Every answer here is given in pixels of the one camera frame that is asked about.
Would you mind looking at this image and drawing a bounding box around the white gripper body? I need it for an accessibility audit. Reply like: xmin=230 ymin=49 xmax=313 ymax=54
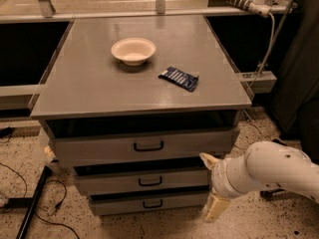
xmin=211 ymin=155 xmax=258 ymax=199

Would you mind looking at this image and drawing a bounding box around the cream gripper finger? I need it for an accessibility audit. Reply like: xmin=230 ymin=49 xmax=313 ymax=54
xmin=199 ymin=152 xmax=219 ymax=170
xmin=201 ymin=192 xmax=230 ymax=222

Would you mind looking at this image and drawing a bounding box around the grey drawer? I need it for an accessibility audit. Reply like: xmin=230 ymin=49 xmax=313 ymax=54
xmin=50 ymin=126 xmax=239 ymax=167
xmin=74 ymin=166 xmax=211 ymax=195
xmin=89 ymin=190 xmax=207 ymax=216

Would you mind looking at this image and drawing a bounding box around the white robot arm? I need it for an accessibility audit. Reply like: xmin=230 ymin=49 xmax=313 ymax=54
xmin=199 ymin=141 xmax=319 ymax=222

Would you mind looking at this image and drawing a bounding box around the grey drawer cabinet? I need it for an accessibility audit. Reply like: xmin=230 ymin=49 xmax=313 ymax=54
xmin=32 ymin=15 xmax=250 ymax=203

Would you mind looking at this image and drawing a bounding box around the black office chair base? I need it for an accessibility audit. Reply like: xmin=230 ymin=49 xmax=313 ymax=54
xmin=260 ymin=139 xmax=286 ymax=201

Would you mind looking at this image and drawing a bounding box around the blue snack packet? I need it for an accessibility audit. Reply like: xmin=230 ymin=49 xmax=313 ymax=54
xmin=159 ymin=67 xmax=199 ymax=92

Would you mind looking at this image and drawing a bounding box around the white bowl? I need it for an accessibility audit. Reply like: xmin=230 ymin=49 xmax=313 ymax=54
xmin=111 ymin=38 xmax=157 ymax=66

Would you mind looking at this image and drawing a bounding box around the white power strip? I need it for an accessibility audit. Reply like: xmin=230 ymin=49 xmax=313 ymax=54
xmin=224 ymin=0 xmax=271 ymax=18

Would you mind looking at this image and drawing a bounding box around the black floor stand leg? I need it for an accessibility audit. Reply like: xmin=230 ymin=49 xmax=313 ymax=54
xmin=0 ymin=165 xmax=52 ymax=239

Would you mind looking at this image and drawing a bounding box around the thin grey floor cable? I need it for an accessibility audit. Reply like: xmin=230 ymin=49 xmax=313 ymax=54
xmin=233 ymin=109 xmax=265 ymax=151

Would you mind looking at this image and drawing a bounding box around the white power cable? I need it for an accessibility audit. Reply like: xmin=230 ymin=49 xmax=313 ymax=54
xmin=248 ymin=11 xmax=277 ymax=88

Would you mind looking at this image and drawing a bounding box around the black floor cable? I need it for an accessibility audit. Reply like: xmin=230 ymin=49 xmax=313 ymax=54
xmin=0 ymin=161 xmax=81 ymax=239

